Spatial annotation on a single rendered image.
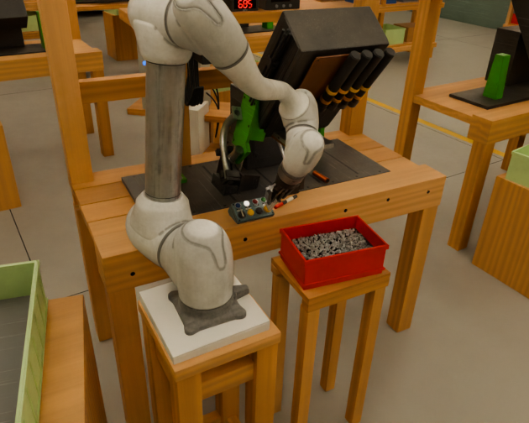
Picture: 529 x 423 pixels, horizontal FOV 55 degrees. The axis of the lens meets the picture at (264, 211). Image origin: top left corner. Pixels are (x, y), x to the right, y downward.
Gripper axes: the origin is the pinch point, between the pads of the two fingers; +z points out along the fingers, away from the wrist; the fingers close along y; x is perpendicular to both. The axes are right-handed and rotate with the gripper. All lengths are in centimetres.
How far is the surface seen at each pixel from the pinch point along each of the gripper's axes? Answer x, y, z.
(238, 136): 33.2, 1.0, 5.5
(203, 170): 35.7, -7.5, 33.1
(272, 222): -4.8, 1.1, 7.6
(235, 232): -5.0, -14.1, 8.0
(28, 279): -5, -83, 4
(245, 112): 38.5, 3.6, -2.7
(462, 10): 531, 842, 462
